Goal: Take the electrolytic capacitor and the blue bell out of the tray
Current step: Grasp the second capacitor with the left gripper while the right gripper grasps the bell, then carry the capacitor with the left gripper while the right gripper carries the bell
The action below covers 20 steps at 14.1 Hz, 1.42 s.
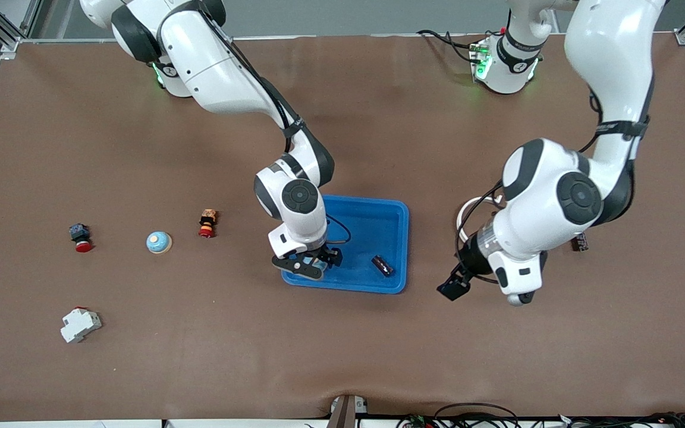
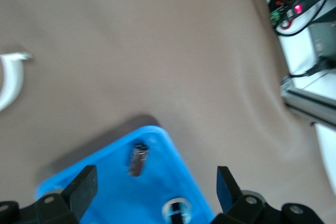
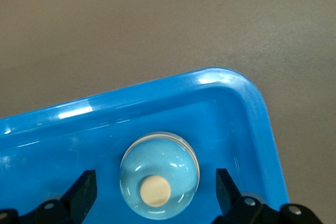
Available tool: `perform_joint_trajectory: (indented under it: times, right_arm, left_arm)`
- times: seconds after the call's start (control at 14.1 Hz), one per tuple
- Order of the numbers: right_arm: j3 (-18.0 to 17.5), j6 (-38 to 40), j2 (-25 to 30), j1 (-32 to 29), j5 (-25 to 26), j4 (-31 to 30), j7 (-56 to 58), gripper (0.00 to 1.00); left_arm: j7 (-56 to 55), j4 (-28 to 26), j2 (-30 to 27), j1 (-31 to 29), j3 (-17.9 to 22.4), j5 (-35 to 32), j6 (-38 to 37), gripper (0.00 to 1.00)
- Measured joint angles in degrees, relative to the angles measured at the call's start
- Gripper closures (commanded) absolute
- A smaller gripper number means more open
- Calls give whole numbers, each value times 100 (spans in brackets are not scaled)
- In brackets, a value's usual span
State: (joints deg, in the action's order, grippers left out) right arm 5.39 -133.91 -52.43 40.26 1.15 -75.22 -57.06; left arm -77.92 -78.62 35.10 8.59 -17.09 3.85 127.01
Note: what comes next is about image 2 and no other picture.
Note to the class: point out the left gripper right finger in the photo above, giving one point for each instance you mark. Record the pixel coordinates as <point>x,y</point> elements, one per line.
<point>228,192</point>

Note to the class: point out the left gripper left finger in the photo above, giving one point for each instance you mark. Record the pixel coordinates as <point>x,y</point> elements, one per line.
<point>81,192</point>

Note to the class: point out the glossy dark brown capacitor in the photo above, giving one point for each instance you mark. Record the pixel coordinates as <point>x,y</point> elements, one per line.
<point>137,159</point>

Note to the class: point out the light blue call bell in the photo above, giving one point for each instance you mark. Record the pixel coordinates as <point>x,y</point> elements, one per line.
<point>165,208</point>

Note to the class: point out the blue plastic tray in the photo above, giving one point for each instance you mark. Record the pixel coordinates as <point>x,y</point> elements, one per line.
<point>157,182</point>

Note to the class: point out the white curved pipe clamp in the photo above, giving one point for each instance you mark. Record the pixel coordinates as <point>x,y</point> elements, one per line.
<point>11,77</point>

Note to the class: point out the grey electronics box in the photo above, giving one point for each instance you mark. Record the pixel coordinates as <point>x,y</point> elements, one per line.
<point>324,41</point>

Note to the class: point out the green terminal connector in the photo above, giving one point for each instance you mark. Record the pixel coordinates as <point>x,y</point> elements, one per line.
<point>276,16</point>

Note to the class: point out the black power strip red light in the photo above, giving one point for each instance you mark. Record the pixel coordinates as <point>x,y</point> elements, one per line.
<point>304,5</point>

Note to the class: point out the aluminium camera mount profile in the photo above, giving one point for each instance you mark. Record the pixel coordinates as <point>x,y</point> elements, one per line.
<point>309,100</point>

